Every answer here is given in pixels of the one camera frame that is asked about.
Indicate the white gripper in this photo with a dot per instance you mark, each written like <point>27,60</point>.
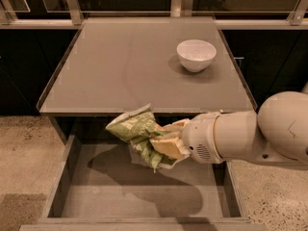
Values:
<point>200,137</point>

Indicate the green jalapeno chip bag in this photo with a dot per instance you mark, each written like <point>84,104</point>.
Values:
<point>138,128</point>

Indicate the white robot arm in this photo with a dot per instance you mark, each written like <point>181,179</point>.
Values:
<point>275,136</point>

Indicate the grey cabinet with top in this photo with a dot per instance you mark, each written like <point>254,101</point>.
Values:
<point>119,64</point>

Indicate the open grey top drawer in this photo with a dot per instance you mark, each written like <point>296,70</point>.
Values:
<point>105,187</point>

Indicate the white ceramic bowl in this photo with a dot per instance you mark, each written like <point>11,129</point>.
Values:
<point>195,54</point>

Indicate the metal window railing frame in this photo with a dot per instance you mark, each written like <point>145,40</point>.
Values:
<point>226,14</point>

